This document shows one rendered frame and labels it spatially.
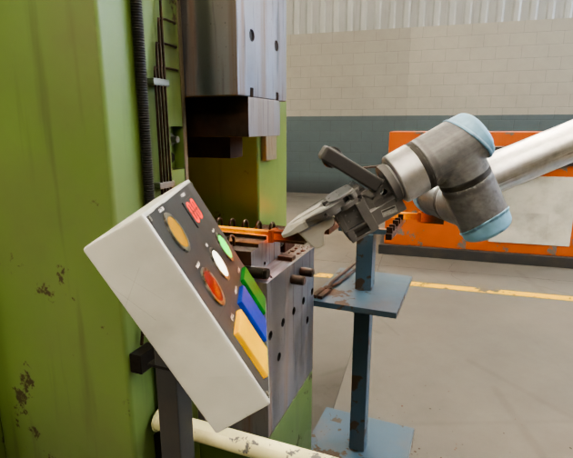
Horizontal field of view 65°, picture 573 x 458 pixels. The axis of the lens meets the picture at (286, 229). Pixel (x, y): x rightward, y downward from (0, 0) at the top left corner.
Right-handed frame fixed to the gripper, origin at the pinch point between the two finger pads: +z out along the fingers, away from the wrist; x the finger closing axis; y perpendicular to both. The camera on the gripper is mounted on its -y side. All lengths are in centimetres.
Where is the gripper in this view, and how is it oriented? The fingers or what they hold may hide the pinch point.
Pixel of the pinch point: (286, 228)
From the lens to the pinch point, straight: 78.1
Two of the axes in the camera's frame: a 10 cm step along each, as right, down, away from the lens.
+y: 5.0, 8.4, 2.2
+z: -8.6, 5.0, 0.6
